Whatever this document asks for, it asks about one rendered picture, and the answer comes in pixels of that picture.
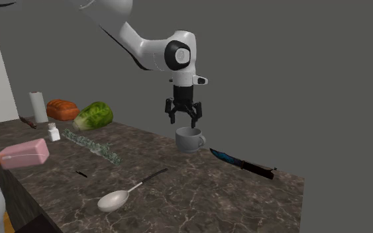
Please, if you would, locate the white paper towel roll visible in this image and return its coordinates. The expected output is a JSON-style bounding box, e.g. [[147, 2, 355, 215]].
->
[[28, 91, 49, 124]]

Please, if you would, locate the white salt shaker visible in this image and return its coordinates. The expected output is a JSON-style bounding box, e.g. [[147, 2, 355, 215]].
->
[[47, 122, 62, 142]]

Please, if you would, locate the green herb sprig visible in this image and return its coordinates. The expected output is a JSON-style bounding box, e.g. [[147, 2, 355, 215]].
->
[[61, 128, 124, 166]]

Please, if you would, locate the grey mug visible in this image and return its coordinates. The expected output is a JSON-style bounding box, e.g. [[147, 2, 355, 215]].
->
[[175, 126, 207, 154]]

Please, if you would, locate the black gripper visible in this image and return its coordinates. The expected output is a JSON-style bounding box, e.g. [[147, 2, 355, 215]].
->
[[164, 85, 203, 129]]

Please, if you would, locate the blue bladed black knife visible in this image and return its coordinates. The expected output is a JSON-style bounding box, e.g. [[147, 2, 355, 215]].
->
[[209, 148, 278, 181]]

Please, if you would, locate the pink block with orange handle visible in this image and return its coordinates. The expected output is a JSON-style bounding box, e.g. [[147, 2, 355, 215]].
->
[[0, 138, 50, 171]]

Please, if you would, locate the green lettuce head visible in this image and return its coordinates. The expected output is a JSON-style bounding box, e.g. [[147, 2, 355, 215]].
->
[[72, 101, 115, 132]]

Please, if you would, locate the brown bread loaf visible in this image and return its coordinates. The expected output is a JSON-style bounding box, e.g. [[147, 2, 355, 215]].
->
[[46, 99, 81, 122]]

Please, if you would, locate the dark brown knife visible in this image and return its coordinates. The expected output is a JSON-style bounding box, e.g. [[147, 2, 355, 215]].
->
[[18, 115, 38, 130]]

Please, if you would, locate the silver spoon with black handle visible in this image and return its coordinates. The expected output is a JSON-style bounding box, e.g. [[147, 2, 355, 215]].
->
[[97, 167, 169, 213]]

